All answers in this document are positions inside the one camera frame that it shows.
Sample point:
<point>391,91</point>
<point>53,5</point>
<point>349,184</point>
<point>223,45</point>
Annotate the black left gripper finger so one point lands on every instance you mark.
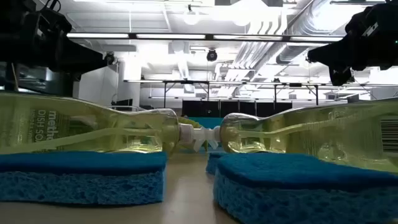
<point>87,59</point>

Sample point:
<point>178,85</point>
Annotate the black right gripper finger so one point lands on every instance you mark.
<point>332,57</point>
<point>340,76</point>

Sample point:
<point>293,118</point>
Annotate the clear green dish soap bottle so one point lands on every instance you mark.
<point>311,133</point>
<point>93,124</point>

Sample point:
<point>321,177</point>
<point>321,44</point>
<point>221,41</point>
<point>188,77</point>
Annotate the blue sponge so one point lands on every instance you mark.
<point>81,183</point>
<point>295,186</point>

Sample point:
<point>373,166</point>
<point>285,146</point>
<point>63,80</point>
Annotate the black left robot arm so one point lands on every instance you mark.
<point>15,31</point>

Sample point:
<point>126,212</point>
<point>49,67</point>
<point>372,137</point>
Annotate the black overhead light bar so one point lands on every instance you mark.
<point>171,36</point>

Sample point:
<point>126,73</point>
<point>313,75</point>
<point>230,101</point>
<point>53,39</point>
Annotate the black partition panels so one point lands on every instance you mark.
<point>242,109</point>

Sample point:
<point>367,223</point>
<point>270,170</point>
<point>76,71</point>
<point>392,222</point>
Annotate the teal plastic bin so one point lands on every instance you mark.
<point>211,122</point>

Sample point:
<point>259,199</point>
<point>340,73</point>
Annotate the black ceiling camera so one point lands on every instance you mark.
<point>109,58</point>
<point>212,55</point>

